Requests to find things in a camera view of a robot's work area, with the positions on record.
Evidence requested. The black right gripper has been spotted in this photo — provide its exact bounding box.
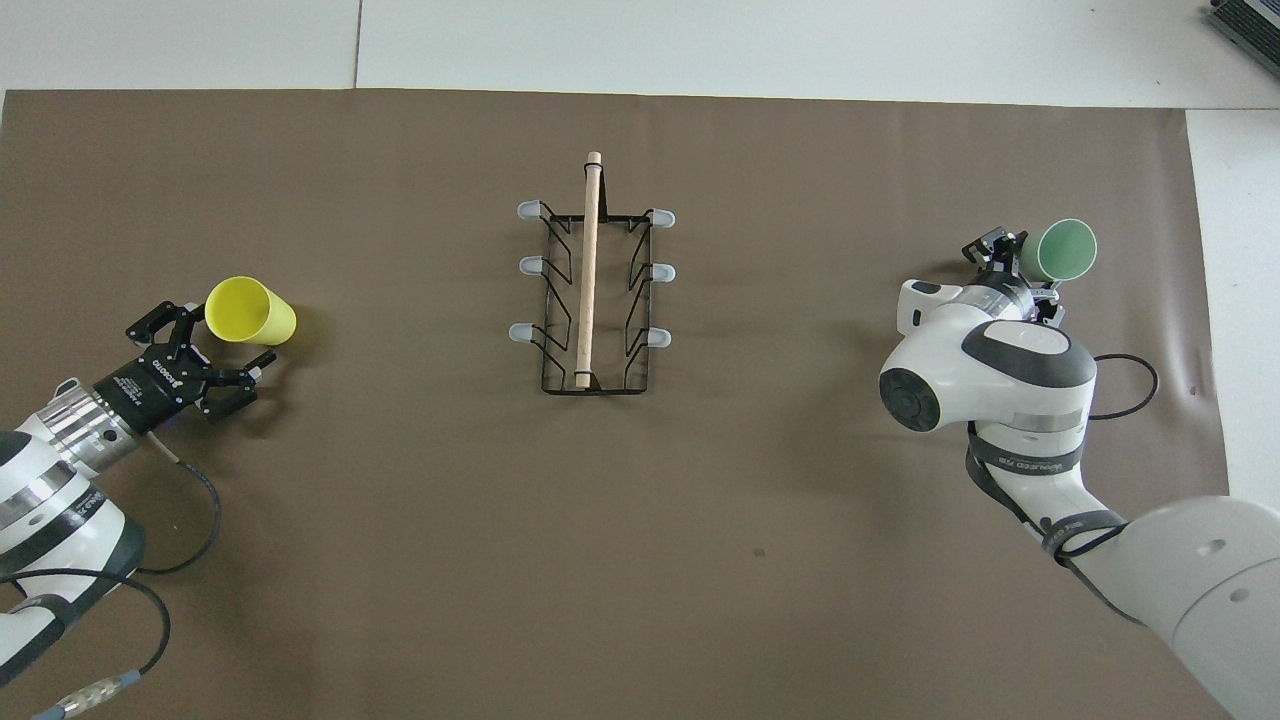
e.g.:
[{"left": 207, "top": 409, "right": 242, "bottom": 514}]
[{"left": 962, "top": 228, "right": 1066, "bottom": 326}]

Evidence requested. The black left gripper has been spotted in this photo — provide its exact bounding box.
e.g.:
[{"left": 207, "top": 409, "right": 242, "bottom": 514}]
[{"left": 93, "top": 300, "right": 279, "bottom": 436}]

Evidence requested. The light green cup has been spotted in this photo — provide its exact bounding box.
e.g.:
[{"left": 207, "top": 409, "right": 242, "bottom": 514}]
[{"left": 1020, "top": 218, "right": 1099, "bottom": 285}]

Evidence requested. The yellow cup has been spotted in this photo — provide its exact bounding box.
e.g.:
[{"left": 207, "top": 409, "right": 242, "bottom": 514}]
[{"left": 204, "top": 276, "right": 298, "bottom": 346}]

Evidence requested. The brown paper mat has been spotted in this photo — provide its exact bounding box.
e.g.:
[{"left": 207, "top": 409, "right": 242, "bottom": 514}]
[{"left": 0, "top": 88, "right": 1233, "bottom": 720}]

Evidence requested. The grey laptop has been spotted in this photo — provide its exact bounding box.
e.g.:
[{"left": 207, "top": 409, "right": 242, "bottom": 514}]
[{"left": 1205, "top": 0, "right": 1280, "bottom": 53}]

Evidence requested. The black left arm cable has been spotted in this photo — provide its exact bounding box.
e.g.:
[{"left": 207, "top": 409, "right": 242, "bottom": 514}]
[{"left": 0, "top": 430, "right": 223, "bottom": 720}]

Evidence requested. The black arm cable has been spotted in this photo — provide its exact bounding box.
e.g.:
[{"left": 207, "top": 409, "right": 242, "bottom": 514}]
[
  {"left": 0, "top": 430, "right": 223, "bottom": 720},
  {"left": 1088, "top": 352, "right": 1160, "bottom": 422}
]

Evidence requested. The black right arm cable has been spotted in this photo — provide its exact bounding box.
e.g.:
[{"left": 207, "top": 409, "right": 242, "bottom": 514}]
[{"left": 1088, "top": 352, "right": 1160, "bottom": 422}]

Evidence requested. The black wire cup rack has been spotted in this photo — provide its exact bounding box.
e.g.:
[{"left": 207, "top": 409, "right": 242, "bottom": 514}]
[{"left": 508, "top": 151, "right": 677, "bottom": 396}]

